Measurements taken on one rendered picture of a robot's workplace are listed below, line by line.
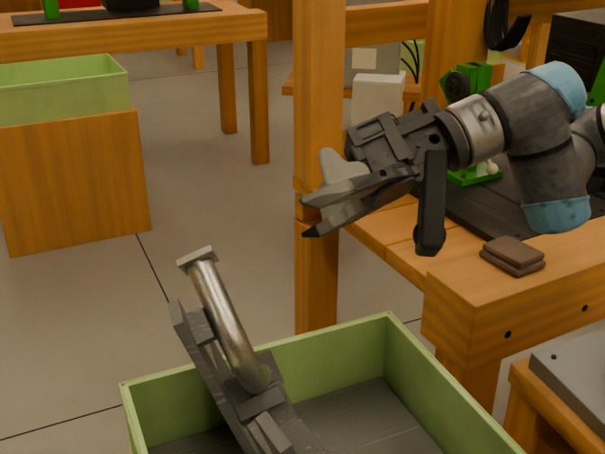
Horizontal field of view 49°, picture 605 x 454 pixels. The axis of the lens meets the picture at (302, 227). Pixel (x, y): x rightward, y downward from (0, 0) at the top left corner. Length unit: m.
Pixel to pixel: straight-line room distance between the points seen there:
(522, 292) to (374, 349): 0.33
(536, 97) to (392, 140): 0.17
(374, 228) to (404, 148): 0.72
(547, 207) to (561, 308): 0.56
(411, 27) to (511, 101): 1.01
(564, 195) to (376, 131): 0.23
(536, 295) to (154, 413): 0.71
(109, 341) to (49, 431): 0.46
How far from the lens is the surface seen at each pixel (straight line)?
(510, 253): 1.29
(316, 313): 1.82
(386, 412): 1.03
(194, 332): 0.71
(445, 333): 1.27
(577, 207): 0.83
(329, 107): 1.57
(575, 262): 1.37
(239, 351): 0.71
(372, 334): 1.03
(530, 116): 0.78
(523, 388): 1.14
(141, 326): 2.68
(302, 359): 0.99
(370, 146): 0.73
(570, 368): 1.12
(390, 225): 1.45
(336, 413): 1.02
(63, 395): 2.44
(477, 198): 1.57
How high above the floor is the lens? 1.55
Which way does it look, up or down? 28 degrees down
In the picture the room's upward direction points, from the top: straight up
